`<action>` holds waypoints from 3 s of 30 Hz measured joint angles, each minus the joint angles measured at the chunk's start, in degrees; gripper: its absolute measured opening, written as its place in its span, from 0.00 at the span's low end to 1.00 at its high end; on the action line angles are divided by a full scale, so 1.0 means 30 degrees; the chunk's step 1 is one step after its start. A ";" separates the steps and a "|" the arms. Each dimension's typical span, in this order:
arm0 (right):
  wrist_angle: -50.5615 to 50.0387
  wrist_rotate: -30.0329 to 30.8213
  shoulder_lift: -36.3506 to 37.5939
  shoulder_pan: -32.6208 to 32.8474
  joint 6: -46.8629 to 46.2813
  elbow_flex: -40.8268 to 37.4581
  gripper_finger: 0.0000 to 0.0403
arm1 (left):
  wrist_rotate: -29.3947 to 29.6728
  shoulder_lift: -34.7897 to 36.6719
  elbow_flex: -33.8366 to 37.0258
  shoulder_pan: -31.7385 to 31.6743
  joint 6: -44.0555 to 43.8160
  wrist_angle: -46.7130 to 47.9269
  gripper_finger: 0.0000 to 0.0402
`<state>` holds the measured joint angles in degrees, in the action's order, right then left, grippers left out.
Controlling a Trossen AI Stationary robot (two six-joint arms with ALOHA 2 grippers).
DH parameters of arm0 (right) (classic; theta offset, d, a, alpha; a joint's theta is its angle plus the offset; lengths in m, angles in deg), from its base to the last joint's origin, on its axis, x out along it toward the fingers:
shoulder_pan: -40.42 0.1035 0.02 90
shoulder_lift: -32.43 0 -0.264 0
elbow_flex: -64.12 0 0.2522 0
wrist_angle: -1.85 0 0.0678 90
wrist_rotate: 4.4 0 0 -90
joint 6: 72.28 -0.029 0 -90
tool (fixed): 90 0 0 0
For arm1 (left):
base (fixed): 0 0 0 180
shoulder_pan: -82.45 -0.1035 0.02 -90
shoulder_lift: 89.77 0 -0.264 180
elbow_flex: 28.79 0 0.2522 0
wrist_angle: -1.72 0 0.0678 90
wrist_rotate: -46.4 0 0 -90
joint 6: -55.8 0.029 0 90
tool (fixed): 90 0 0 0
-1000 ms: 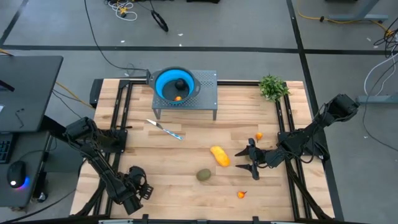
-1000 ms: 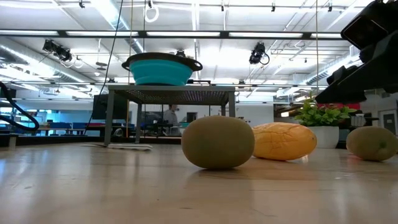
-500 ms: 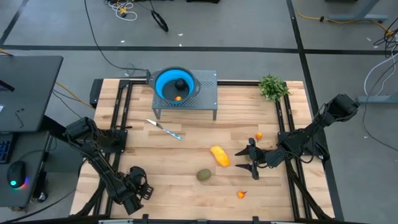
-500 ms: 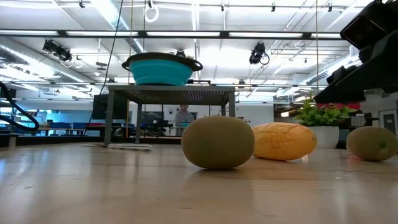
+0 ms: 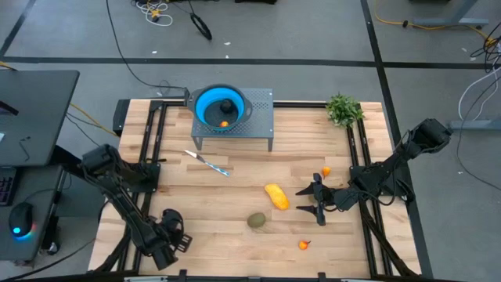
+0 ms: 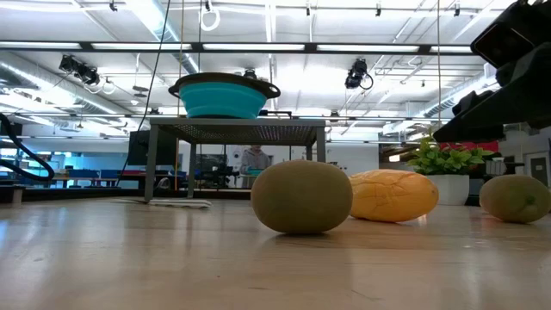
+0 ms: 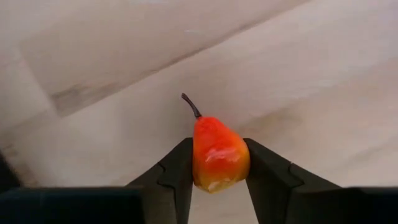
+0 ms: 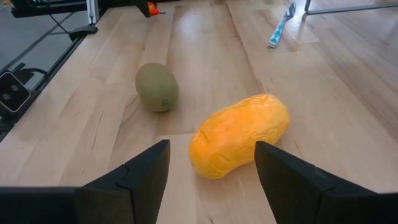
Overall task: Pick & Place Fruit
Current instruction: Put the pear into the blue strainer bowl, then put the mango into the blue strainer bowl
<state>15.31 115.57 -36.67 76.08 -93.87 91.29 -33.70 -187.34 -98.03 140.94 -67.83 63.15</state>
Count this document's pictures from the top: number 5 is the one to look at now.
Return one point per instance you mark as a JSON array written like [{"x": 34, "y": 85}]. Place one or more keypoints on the black keyboard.
[{"x": 6, "y": 188}]

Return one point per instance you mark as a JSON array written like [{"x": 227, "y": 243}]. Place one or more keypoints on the black rectangular box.
[{"x": 121, "y": 117}]

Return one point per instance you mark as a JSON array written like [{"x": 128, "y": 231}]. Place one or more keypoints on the yellow mango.
[{"x": 277, "y": 196}]

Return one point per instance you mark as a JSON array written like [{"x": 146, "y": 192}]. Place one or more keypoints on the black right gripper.
[{"x": 324, "y": 199}]

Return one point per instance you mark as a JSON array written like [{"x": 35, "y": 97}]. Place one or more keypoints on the small black camera post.
[{"x": 186, "y": 94}]

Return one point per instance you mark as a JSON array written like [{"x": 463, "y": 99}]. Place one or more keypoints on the black flat desk device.
[{"x": 8, "y": 108}]

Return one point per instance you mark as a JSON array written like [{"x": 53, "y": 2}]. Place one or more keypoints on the blue collapsible colander grey rim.
[{"x": 203, "y": 102}]

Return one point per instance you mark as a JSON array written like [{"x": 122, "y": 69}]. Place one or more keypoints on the green plant in white pot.
[{"x": 343, "y": 111}]

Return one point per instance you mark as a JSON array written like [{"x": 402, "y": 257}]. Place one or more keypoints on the small orange fruit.
[
  {"x": 303, "y": 245},
  {"x": 326, "y": 171},
  {"x": 224, "y": 124}
]

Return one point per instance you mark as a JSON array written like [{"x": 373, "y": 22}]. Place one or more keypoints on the black floor base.
[{"x": 254, "y": 2}]

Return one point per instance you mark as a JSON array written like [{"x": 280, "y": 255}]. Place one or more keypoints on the dark grey desk top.
[{"x": 43, "y": 117}]

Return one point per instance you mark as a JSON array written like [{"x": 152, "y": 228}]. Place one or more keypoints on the black desk caster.
[{"x": 51, "y": 247}]

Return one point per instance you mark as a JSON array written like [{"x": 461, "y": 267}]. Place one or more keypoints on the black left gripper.
[{"x": 174, "y": 229}]

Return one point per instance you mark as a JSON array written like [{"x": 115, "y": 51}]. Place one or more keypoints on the grey perforated metal shelf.
[{"x": 260, "y": 125}]

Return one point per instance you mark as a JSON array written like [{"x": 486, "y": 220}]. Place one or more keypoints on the grey desk foot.
[{"x": 475, "y": 124}]

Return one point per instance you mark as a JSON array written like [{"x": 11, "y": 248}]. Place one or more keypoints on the black diagonal stand beam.
[{"x": 66, "y": 158}]

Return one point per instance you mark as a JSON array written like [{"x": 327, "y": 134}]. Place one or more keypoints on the dark grey side table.
[{"x": 39, "y": 184}]

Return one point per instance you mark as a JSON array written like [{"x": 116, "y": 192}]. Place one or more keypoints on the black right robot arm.
[{"x": 426, "y": 137}]

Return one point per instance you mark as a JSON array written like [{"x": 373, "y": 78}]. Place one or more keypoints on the dark avocado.
[{"x": 226, "y": 105}]

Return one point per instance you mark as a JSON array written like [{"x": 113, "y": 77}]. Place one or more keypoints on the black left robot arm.
[{"x": 117, "y": 196}]

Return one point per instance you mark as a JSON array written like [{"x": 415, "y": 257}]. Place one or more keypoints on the grey desk leg base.
[{"x": 450, "y": 20}]

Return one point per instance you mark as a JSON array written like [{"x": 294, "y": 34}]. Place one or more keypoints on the black mouse with glowing light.
[{"x": 21, "y": 217}]

